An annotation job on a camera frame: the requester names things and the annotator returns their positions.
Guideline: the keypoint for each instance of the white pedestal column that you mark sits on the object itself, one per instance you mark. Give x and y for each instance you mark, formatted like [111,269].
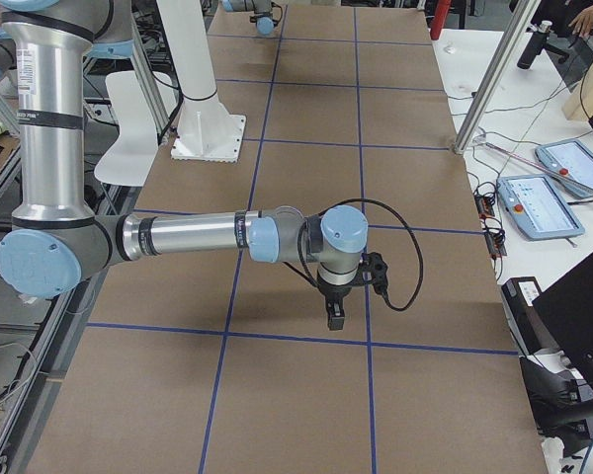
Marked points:
[205,129]

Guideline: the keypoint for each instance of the aluminium frame post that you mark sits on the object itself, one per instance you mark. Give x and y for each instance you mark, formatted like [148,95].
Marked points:
[517,25]

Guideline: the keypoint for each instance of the near blue teach pendant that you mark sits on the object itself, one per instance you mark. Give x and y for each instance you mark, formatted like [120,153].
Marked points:
[536,207]

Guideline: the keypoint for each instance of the black laptop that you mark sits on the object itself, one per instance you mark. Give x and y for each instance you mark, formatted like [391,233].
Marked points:
[566,309]

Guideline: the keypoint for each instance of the red cylinder bottle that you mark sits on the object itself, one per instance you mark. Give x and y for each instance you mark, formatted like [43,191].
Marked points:
[439,19]

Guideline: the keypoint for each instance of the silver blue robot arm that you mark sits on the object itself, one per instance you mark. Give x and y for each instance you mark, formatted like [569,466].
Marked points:
[58,241]
[265,14]

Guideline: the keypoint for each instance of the far blue teach pendant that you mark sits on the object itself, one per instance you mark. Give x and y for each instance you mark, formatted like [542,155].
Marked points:
[570,158]

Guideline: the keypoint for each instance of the white plastic chair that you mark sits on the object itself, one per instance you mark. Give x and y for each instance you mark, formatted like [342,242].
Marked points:
[129,160]

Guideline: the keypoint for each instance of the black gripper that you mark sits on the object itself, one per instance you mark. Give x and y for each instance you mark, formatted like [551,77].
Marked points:
[334,293]

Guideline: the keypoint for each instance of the blue teach pendant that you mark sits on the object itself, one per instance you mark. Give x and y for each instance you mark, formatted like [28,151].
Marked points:
[536,207]
[570,158]

